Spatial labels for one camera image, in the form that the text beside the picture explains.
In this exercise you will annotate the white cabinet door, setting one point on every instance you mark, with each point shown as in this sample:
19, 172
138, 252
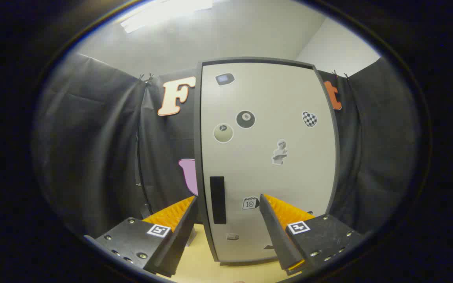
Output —
273, 98

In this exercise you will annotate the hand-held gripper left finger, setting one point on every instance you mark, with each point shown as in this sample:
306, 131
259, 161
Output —
185, 232

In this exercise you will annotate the black backdrop cloth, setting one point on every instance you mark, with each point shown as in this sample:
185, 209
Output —
92, 137

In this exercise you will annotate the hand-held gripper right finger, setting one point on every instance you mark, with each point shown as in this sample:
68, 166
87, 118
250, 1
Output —
273, 232

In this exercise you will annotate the dark grey cabinet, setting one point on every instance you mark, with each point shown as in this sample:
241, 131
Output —
197, 157

